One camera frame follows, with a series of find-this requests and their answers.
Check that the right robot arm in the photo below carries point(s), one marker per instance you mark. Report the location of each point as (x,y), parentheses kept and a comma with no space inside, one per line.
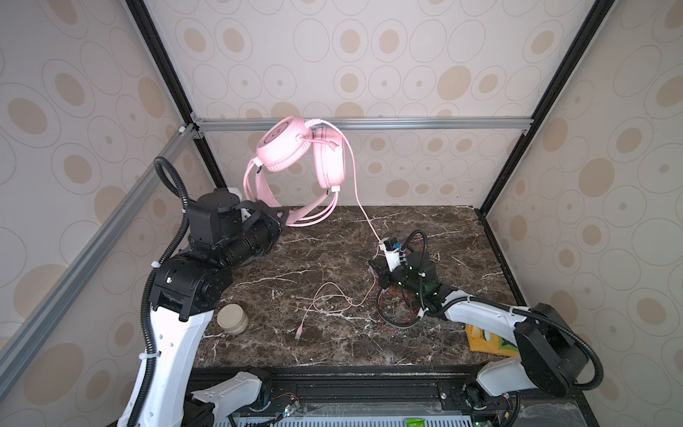
(551,357)

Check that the white black headphones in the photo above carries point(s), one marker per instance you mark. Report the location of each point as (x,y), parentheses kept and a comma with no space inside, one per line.
(397,308)

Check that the pink headset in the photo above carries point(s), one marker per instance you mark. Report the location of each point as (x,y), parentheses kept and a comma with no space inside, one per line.
(283,147)

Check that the yellow snack bag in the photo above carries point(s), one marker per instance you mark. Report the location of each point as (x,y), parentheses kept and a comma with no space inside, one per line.
(483,341)

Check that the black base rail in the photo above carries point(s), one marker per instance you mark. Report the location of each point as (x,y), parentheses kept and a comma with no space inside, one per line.
(393,391)

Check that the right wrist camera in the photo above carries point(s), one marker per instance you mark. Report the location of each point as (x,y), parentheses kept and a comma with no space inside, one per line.
(393,251)

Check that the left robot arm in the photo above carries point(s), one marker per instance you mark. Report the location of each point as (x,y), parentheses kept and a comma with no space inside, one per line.
(219,232)

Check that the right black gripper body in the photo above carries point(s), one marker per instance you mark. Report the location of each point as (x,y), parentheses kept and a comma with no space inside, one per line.
(400,277)

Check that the right black corner post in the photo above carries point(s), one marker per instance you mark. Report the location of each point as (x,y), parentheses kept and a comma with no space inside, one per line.
(579,45)

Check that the left diagonal aluminium rail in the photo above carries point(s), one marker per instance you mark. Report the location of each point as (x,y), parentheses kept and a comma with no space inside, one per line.
(64,204)

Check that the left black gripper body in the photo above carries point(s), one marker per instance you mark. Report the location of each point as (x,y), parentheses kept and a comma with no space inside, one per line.
(261,227)

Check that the left black corner post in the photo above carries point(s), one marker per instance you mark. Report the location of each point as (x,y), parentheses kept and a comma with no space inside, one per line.
(142,18)

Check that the horizontal aluminium rail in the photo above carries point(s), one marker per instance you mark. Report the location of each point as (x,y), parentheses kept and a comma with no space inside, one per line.
(374,123)

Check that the black corner post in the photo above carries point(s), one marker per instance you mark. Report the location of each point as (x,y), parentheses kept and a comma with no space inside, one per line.
(579,45)
(142,18)

